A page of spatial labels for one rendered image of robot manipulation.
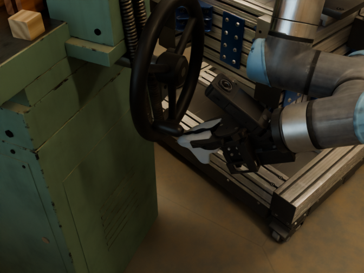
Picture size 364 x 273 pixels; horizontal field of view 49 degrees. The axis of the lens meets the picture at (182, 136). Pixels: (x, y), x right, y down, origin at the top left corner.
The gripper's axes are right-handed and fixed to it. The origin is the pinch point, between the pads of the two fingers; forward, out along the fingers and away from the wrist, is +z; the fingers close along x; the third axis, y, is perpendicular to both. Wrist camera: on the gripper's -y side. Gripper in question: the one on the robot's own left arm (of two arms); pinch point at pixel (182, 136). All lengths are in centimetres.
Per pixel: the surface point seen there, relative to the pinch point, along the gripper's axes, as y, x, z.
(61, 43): -23.8, -0.8, 13.6
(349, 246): 84, 49, -1
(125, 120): 1.9, 16.7, 28.7
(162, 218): 51, 32, 56
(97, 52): -19.9, -0.1, 7.6
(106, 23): -23.4, 1.8, 4.0
